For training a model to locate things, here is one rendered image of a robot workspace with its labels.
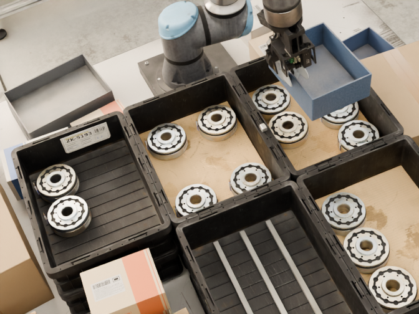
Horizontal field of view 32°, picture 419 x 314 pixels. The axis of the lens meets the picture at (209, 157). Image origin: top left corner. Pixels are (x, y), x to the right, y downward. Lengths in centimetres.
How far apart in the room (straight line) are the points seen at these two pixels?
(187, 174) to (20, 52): 191
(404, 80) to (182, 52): 62
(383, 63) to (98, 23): 190
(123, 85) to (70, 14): 148
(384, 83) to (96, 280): 91
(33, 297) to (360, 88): 93
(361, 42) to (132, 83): 72
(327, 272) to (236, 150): 42
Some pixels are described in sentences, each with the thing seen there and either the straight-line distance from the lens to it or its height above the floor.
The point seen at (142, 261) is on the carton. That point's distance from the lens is 161.
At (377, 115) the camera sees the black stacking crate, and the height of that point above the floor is 89.
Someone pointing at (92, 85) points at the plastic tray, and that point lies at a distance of 223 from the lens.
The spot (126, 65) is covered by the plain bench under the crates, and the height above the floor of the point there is 70.
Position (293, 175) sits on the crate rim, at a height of 93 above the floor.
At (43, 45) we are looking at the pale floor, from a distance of 360.
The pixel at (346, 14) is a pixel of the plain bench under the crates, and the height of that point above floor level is 70.
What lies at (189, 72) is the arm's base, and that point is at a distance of 211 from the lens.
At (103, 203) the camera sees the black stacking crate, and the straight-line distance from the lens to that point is 184.
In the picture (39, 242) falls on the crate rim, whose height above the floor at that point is 93.
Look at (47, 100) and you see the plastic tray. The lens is 223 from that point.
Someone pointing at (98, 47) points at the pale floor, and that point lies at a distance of 350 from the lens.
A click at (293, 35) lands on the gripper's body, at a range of 144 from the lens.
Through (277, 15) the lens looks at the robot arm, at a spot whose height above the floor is 136.
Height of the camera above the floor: 229
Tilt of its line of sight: 51 degrees down
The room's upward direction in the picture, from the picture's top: 10 degrees counter-clockwise
